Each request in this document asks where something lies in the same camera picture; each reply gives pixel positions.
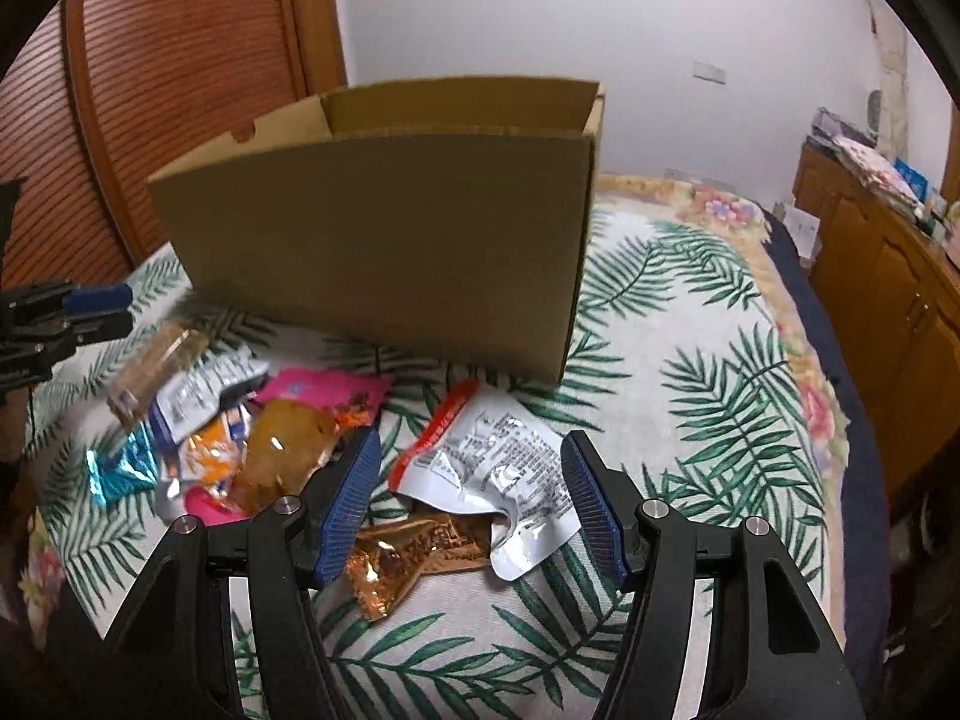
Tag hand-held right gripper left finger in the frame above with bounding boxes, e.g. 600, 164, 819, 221
101, 426, 383, 720

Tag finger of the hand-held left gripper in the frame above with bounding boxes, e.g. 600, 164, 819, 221
64, 283, 134, 314
67, 310, 134, 346

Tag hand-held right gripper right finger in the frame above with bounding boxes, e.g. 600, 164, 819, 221
559, 431, 845, 720

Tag brown snack bar packet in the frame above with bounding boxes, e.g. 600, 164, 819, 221
109, 322, 211, 421

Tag copper foil snack packet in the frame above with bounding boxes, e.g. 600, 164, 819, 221
349, 510, 500, 620

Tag clear orange snack packet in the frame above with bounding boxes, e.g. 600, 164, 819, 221
229, 397, 353, 518

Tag white red-topped snack packet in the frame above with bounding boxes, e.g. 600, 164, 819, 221
388, 379, 586, 582

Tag pink snack packet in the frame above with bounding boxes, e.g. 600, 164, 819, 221
255, 369, 395, 436

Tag small white snack packet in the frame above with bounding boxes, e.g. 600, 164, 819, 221
154, 349, 269, 443

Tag magenta snack packet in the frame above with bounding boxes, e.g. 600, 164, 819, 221
184, 486, 245, 526

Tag teal foil snack packet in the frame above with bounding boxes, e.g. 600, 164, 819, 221
84, 420, 160, 507

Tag silver orange snack packet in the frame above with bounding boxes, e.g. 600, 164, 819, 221
157, 409, 252, 500

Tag brown cardboard box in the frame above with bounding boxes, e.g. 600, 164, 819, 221
146, 76, 607, 385

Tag leaf printed blanket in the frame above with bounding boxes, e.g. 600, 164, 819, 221
22, 172, 848, 720

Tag wooden louvred door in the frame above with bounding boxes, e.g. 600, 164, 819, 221
0, 0, 350, 293

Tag white paper sheet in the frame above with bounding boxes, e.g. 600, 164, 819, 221
784, 202, 822, 263

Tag wooden cabinet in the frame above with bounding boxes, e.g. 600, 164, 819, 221
791, 142, 960, 500

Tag stack of folded cloths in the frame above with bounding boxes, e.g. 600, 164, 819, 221
810, 109, 923, 203

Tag small blue box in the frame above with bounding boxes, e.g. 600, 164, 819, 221
892, 157, 932, 197

